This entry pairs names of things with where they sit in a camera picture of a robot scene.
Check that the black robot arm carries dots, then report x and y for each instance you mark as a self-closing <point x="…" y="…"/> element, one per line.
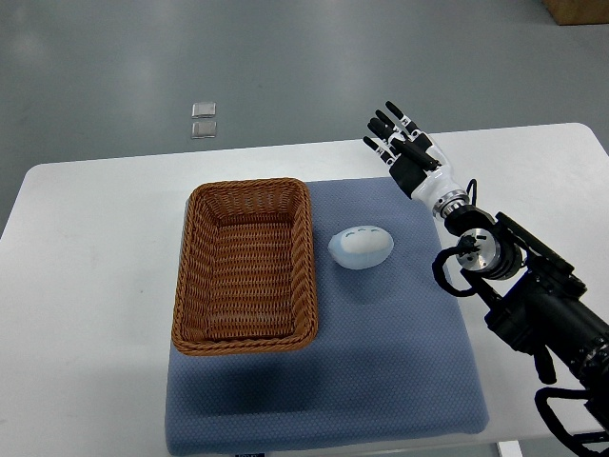
<point x="532" y="293"/>

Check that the brown cardboard box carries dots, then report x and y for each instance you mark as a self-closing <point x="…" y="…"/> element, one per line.
<point x="578" y="12"/>

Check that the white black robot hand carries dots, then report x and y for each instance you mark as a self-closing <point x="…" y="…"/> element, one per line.
<point x="417" y="164"/>

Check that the upper metal floor plate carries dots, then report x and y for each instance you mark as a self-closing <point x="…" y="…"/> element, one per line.
<point x="203" y="110"/>

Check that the blue padded mat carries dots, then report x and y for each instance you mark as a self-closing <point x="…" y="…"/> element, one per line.
<point x="391" y="360"/>

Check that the brown wicker basket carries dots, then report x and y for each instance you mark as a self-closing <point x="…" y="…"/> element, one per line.
<point x="246" y="279"/>

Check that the blue white plush toy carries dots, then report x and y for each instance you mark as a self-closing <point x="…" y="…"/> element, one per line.
<point x="361" y="247"/>

